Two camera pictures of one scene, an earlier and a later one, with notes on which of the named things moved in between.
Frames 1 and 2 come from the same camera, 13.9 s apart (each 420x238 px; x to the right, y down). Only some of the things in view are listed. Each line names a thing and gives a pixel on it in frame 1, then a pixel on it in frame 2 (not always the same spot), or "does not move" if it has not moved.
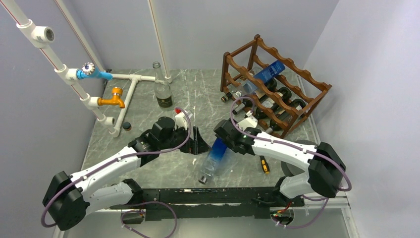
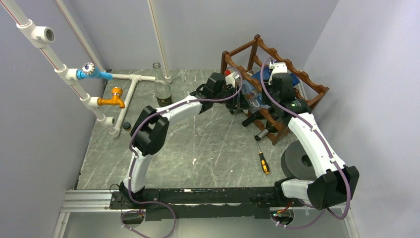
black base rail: (186, 204) does not move
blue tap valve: (89, 70) does not move
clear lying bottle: (127, 126) does not move
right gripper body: (231, 145) to (266, 98)
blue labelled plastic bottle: (214, 157) to (253, 100)
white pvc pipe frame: (40, 35) does not move
